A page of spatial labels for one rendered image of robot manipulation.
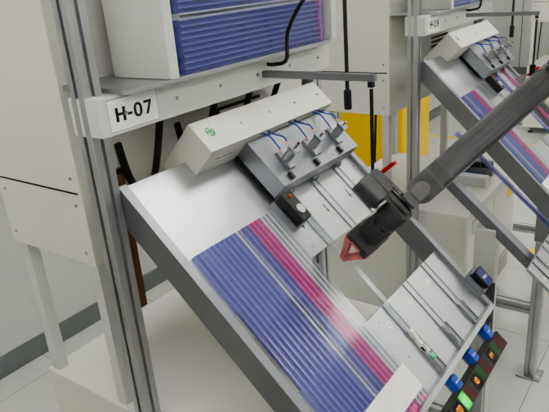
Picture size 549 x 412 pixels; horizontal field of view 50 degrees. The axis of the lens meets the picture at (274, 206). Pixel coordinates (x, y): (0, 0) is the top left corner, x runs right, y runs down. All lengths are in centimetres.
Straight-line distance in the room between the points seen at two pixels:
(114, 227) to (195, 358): 59
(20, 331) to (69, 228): 161
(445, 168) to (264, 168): 39
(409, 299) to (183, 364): 62
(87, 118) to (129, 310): 40
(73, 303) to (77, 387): 140
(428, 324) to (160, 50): 84
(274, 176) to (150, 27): 42
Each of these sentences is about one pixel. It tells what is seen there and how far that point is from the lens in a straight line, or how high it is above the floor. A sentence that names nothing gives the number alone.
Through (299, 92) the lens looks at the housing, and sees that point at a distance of 154.
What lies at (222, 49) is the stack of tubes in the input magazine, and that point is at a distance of 124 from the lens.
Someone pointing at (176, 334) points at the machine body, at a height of 62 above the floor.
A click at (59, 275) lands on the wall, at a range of 294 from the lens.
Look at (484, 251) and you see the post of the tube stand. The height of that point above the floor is 74.
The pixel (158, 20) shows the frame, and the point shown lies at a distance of 112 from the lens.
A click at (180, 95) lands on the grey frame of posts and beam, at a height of 135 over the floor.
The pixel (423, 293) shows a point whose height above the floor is 81.
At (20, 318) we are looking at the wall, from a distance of 290.
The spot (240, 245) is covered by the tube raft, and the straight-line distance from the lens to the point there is 119.
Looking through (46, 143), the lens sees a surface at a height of 127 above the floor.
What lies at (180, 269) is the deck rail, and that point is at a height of 106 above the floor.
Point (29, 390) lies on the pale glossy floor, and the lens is 281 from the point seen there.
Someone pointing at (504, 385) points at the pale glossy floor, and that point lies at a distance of 255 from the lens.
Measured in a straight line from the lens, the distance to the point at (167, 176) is 124.
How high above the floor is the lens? 155
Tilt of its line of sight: 21 degrees down
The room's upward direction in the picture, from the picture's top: 5 degrees counter-clockwise
